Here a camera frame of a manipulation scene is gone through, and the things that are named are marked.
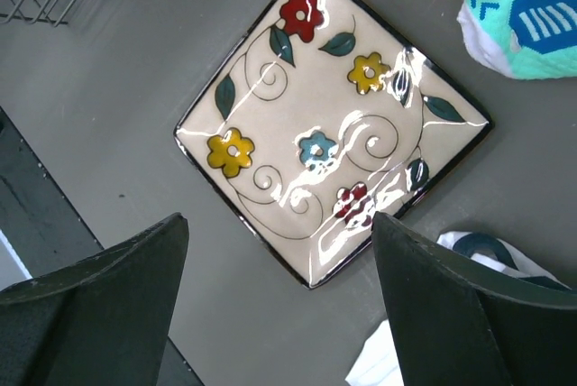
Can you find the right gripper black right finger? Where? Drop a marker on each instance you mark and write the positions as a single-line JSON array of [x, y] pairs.
[[457, 322]]

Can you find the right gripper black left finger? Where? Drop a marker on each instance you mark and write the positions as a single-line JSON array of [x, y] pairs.
[[101, 321]]

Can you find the square floral ceramic plate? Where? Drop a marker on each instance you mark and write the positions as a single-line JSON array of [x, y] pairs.
[[321, 116]]

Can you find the white printed t-shirt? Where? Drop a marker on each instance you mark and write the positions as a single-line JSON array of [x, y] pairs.
[[377, 363]]

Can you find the long green patterned sock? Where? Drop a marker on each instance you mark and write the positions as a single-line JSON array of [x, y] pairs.
[[521, 39]]

